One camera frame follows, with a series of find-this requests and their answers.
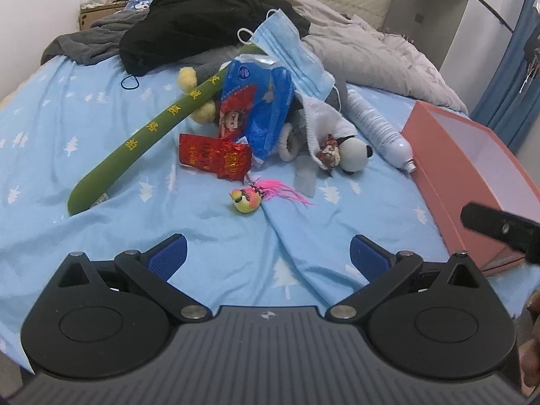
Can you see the black clothing pile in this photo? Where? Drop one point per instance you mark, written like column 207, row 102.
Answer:
column 174, row 30

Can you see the light blue bed sheet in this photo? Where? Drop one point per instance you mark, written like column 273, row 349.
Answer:
column 65, row 119

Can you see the grey duvet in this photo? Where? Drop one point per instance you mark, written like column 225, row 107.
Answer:
column 355, row 52

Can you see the small panda plush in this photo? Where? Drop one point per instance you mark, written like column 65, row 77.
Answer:
column 354, row 154

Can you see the white spray bottle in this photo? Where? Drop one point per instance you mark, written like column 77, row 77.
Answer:
column 382, row 136

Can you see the blue surgical mask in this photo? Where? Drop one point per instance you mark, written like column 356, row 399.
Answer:
column 278, row 38

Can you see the small brown figurine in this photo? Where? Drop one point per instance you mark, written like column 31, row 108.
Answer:
column 329, row 155

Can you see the pink cardboard box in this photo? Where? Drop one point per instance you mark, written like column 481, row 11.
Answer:
column 459, row 161

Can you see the grey penguin plush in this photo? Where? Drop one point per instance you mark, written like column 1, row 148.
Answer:
column 293, row 134

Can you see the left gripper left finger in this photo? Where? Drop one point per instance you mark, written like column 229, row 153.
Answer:
column 147, row 273

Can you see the blue plastic snack bag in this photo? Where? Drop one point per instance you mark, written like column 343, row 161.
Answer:
column 255, row 100

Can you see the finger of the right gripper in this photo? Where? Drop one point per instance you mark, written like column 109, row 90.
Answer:
column 518, row 233

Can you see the red foil packet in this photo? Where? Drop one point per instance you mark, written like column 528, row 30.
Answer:
column 224, row 158

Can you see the blue curtain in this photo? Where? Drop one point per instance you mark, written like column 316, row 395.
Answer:
column 510, row 104

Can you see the cardboard box with clutter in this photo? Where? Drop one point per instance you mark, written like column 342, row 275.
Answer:
column 105, row 6

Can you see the dark grey blanket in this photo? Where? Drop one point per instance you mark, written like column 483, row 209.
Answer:
column 95, row 44

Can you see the green plush stick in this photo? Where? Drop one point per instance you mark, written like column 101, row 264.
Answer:
column 99, row 180

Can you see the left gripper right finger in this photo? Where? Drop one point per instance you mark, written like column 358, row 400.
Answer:
column 388, row 275

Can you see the pink feathered bird toy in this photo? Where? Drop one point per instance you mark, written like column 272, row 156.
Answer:
column 248, row 199

